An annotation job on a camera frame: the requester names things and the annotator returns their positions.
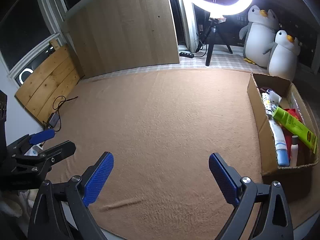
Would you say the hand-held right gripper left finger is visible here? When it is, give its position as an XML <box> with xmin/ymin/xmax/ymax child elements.
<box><xmin>27</xmin><ymin>151</ymin><xmax>114</xmax><ymax>240</ymax></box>

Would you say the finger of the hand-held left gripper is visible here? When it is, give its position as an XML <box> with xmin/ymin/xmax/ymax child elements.
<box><xmin>7</xmin><ymin>129</ymin><xmax>56</xmax><ymax>155</ymax></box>
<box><xmin>15</xmin><ymin>141</ymin><xmax>76</xmax><ymax>170</ymax></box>

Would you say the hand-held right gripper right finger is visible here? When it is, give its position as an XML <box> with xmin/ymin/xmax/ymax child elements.
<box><xmin>209</xmin><ymin>152</ymin><xmax>294</xmax><ymax>240</ymax></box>

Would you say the cardboard box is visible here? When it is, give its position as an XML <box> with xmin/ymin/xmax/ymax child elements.
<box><xmin>247</xmin><ymin>72</ymin><xmax>320</xmax><ymax>200</ymax></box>

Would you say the white tube with blue cap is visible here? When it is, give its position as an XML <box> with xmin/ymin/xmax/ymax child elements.
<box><xmin>269</xmin><ymin>119</ymin><xmax>290</xmax><ymax>167</ymax></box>

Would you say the small pink bottle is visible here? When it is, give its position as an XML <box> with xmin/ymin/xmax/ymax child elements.
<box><xmin>289</xmin><ymin>135</ymin><xmax>299</xmax><ymax>167</ymax></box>

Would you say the white patterned lighter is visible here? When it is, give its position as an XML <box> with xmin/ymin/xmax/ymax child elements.
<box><xmin>261</xmin><ymin>92</ymin><xmax>274</xmax><ymax>117</ymax></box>

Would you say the green cream tube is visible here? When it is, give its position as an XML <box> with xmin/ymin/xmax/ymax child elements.
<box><xmin>272</xmin><ymin>106</ymin><xmax>318</xmax><ymax>155</ymax></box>

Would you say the white tissue packet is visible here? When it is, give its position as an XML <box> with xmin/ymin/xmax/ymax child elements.
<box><xmin>269</xmin><ymin>91</ymin><xmax>282</xmax><ymax>105</ymax></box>

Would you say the red snack bag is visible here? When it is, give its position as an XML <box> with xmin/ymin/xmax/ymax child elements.
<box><xmin>281</xmin><ymin>108</ymin><xmax>304</xmax><ymax>153</ymax></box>

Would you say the white power strip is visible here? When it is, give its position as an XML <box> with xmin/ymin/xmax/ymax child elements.
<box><xmin>26</xmin><ymin>142</ymin><xmax>45</xmax><ymax>157</ymax></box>

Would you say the dark power adapter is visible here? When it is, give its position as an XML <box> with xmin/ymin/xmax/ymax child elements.
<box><xmin>47</xmin><ymin>112</ymin><xmax>60</xmax><ymax>128</ymax></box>

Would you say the white fluffy cloth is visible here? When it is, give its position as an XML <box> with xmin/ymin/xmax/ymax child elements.
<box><xmin>0</xmin><ymin>189</ymin><xmax>38</xmax><ymax>220</ymax></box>

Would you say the pine plank panel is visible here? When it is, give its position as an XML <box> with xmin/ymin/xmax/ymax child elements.
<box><xmin>14</xmin><ymin>44</ymin><xmax>84</xmax><ymax>125</ymax></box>

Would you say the white framed window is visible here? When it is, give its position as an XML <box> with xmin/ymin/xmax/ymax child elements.
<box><xmin>0</xmin><ymin>0</ymin><xmax>68</xmax><ymax>85</ymax></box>

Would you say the small wooden block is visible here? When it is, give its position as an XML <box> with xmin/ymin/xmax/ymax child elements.
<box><xmin>49</xmin><ymin>39</ymin><xmax>62</xmax><ymax>53</ymax></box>

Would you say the checked floor mat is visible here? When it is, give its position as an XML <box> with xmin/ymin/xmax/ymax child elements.
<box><xmin>82</xmin><ymin>52</ymin><xmax>270</xmax><ymax>80</ymax></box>

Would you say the black tripod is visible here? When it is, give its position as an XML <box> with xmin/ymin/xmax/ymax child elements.
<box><xmin>199</xmin><ymin>15</ymin><xmax>233</xmax><ymax>67</ymax></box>

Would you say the large wooden board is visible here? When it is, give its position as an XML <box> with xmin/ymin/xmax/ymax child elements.
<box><xmin>65</xmin><ymin>0</ymin><xmax>180</xmax><ymax>79</ymax></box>

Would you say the small penguin plush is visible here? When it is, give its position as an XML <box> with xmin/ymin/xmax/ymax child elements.
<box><xmin>267</xmin><ymin>30</ymin><xmax>301</xmax><ymax>82</ymax></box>

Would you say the large penguin plush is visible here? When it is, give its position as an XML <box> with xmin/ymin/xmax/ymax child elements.
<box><xmin>239</xmin><ymin>5</ymin><xmax>280</xmax><ymax>68</ymax></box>

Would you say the black power adapter with cable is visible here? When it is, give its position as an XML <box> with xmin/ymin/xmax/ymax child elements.
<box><xmin>42</xmin><ymin>95</ymin><xmax>78</xmax><ymax>132</ymax></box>

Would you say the white door frame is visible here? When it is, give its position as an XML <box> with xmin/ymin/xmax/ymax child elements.
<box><xmin>166</xmin><ymin>0</ymin><xmax>200</xmax><ymax>53</ymax></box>

